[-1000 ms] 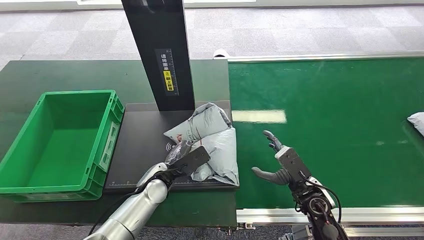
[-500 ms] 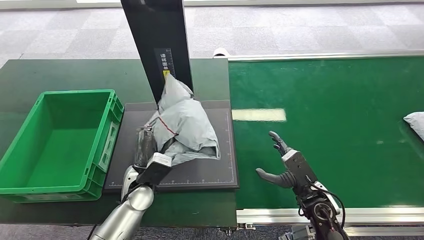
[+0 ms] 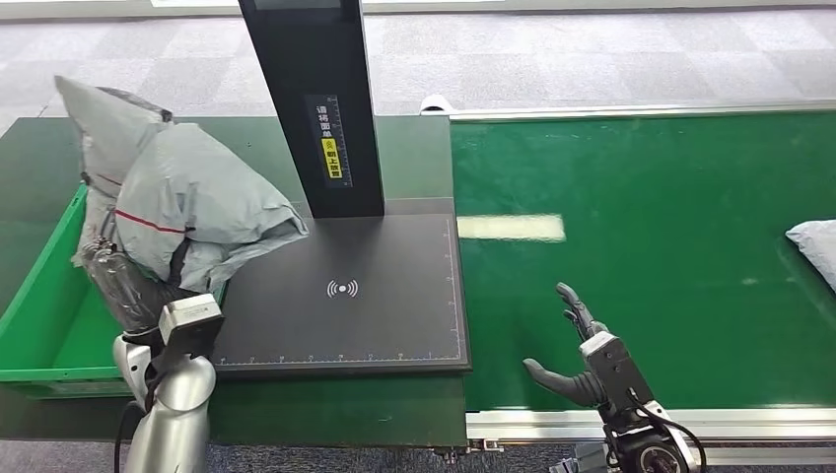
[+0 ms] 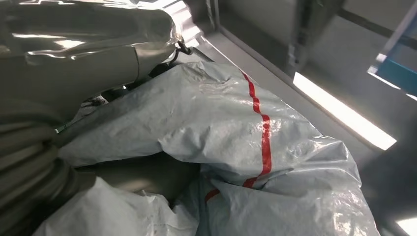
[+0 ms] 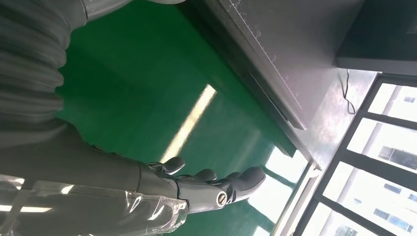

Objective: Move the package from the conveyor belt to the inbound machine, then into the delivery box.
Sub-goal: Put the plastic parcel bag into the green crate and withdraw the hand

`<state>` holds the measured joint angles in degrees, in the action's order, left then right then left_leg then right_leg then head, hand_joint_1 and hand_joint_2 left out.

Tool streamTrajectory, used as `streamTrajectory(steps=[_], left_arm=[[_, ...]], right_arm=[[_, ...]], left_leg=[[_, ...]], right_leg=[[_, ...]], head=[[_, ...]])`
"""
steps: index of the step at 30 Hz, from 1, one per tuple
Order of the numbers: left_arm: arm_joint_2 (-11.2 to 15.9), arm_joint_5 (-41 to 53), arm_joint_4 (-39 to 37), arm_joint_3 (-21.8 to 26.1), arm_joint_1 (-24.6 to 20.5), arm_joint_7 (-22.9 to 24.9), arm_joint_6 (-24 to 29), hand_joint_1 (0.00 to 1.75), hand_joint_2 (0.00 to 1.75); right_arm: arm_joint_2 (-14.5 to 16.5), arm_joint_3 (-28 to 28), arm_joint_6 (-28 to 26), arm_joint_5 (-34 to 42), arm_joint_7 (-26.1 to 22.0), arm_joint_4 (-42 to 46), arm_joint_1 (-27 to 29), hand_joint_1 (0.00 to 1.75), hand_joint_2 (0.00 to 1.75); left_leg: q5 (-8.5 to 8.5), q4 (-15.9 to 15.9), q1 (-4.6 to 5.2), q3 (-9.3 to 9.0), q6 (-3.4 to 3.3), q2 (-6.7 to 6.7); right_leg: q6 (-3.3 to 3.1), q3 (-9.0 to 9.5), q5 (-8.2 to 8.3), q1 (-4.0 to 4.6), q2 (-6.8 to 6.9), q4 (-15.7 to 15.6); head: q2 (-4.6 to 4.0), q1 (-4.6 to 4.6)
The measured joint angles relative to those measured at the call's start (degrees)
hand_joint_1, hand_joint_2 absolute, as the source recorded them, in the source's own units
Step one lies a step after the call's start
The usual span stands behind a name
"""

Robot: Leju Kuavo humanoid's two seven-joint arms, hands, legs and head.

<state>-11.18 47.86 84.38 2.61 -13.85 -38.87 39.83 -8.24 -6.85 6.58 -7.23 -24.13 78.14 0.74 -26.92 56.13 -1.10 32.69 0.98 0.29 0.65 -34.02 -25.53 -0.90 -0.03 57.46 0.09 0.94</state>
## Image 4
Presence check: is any grey plastic mailer package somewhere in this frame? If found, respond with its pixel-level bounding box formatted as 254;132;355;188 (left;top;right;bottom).
32;60;381;236

